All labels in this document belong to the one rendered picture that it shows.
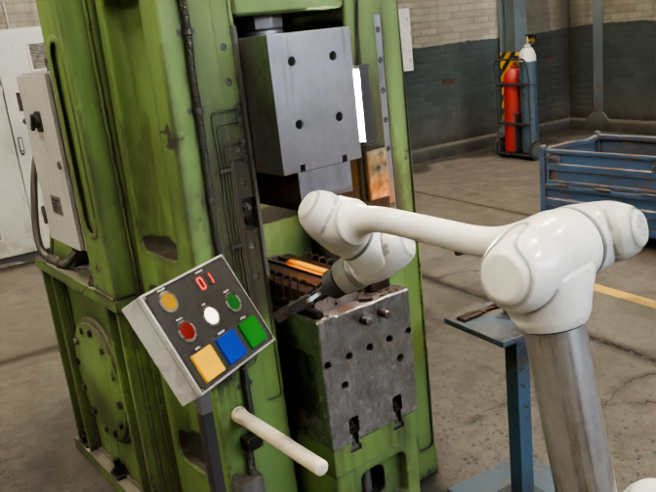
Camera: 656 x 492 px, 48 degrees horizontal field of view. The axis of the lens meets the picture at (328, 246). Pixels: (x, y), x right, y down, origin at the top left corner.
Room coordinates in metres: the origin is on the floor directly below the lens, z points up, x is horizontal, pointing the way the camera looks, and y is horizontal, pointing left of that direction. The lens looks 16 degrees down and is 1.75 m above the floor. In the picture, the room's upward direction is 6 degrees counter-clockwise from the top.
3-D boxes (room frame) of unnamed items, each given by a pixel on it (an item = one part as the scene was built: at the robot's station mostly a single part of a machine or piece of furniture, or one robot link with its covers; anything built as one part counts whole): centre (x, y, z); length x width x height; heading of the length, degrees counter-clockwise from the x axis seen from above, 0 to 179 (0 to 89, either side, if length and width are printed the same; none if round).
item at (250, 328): (1.85, 0.23, 1.01); 0.07 x 0.05 x 0.07; 151
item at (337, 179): (2.39, 0.11, 1.32); 0.42 x 0.20 x 0.10; 36
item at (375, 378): (2.43, 0.07, 0.69); 0.56 x 0.38 x 0.45; 36
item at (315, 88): (2.42, 0.07, 1.56); 0.42 x 0.39 x 0.40; 36
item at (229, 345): (1.77, 0.28, 1.01); 0.07 x 0.05 x 0.07; 151
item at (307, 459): (1.95, 0.21, 0.62); 0.44 x 0.05 x 0.05; 36
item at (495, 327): (2.40, -0.62, 0.74); 0.40 x 0.30 x 0.02; 119
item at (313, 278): (2.39, 0.11, 0.96); 0.42 x 0.20 x 0.09; 36
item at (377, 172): (2.51, -0.20, 1.27); 0.09 x 0.02 x 0.17; 126
